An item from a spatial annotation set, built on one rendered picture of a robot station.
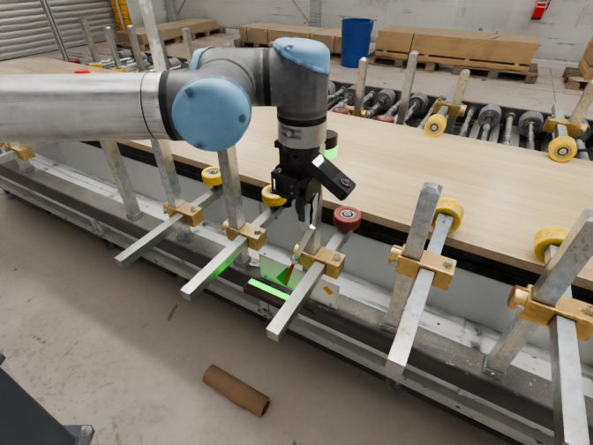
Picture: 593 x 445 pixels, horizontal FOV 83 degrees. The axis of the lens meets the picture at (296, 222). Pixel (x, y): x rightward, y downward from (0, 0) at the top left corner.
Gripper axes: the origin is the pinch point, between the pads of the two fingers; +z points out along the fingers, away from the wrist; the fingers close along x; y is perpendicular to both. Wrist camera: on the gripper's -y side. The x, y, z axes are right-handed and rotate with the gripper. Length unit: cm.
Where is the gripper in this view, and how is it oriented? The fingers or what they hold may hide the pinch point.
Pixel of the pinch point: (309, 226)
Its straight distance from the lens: 74.6
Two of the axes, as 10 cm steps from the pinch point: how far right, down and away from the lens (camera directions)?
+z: 0.0, 7.8, 6.2
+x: -4.8, 5.4, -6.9
